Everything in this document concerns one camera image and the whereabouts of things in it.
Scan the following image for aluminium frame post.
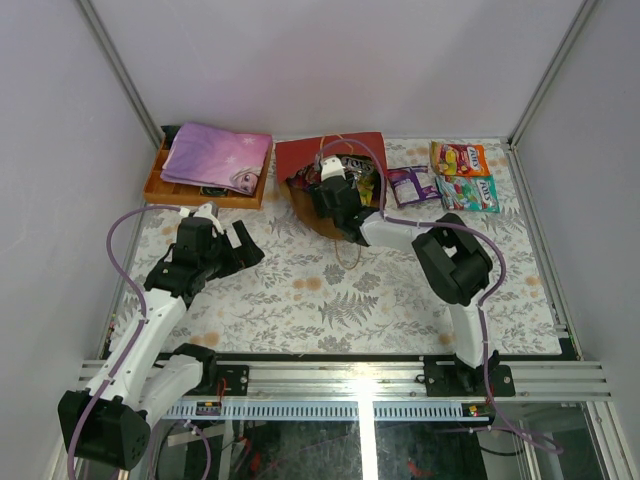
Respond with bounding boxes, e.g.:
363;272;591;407
72;0;163;148
508;0;601;148

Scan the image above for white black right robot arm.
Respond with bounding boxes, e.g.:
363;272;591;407
311;176;515;397

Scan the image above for purple candy bag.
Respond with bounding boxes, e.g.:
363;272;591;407
387;165;441;208

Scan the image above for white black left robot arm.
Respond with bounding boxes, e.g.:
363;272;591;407
58;216;264;475

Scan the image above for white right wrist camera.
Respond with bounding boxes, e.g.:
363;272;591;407
315;155;346;182

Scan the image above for green yellow candy bag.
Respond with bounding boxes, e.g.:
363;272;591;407
341;155;378;206

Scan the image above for right aluminium frame post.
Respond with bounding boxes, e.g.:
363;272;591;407
508;0;601;148

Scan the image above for left aluminium frame post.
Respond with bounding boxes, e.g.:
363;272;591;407
72;0;163;148

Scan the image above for pink purple folded cloth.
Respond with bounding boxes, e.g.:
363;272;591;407
160;122;272;196

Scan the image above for aluminium front rail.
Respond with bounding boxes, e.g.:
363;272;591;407
238;359;613;403

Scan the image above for wooden tray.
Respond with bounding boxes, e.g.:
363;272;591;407
143;135;274;210

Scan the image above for teal Fox's mint candy bag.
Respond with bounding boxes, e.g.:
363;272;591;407
435;175;500;213

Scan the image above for orange Fox's fruits candy bag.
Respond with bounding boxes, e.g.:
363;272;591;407
430;141;490;177

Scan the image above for red brown paper bag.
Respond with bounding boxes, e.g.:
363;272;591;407
275;132;387;241

